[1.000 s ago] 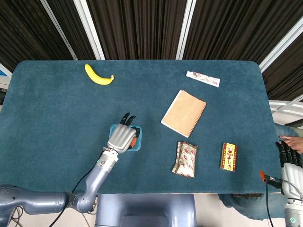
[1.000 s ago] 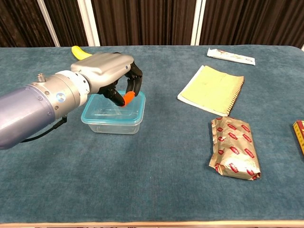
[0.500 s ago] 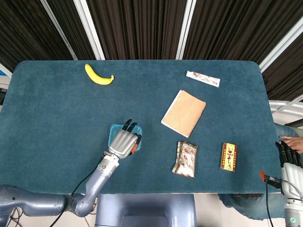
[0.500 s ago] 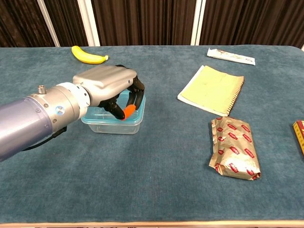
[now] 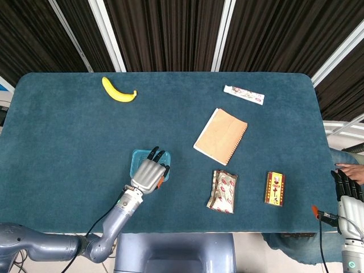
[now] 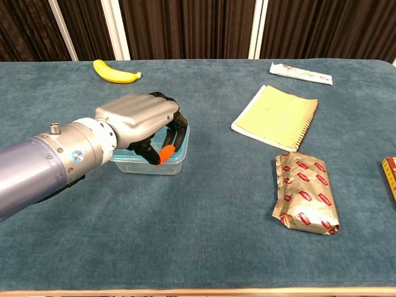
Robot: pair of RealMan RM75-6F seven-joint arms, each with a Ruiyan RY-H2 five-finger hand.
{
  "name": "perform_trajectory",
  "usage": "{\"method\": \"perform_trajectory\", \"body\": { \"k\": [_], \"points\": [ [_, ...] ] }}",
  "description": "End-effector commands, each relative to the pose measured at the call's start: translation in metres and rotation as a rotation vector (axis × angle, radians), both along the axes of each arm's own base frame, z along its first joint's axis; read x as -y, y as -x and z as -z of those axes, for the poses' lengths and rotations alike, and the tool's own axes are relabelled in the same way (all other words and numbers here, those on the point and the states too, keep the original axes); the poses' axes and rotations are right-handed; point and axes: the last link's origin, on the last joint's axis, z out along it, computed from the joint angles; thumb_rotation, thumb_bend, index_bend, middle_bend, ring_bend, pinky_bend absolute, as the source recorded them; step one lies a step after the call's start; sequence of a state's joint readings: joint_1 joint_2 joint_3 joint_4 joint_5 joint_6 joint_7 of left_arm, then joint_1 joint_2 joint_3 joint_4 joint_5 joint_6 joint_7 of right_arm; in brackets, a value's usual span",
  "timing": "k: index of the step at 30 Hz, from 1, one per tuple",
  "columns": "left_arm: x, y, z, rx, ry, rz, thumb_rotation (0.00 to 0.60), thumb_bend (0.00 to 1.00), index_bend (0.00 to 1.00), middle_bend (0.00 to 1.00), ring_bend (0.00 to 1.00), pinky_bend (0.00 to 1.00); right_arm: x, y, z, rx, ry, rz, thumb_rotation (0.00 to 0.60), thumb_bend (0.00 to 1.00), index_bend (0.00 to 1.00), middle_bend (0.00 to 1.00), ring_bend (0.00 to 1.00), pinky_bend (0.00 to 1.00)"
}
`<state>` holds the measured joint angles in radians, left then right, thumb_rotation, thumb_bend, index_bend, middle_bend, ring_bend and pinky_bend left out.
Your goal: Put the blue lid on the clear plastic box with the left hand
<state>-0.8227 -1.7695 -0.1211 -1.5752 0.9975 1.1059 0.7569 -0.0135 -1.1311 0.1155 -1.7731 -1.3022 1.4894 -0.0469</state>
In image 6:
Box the clear plastic container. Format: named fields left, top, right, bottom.
left=112, top=148, right=187, bottom=176

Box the teal table cloth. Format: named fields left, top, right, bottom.
left=0, top=58, right=396, bottom=292

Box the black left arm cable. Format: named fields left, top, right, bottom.
left=33, top=174, right=87, bottom=205

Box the red yellow printed box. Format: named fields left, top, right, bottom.
left=381, top=155, right=396, bottom=204

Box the spiral-bound notebook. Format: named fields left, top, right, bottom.
left=230, top=84, right=319, bottom=153

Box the dark brown pleated curtain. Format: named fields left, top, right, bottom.
left=0, top=0, right=396, bottom=63

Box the blue plastic lid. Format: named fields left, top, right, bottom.
left=109, top=123, right=191, bottom=164

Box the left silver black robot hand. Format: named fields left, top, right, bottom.
left=93, top=91, right=189, bottom=166

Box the white toothpaste tube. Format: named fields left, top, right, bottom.
left=269, top=62, right=334, bottom=86

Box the gold red foil snack pack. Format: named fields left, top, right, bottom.
left=271, top=151, right=341, bottom=236

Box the yellow banana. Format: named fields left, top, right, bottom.
left=93, top=59, right=142, bottom=85

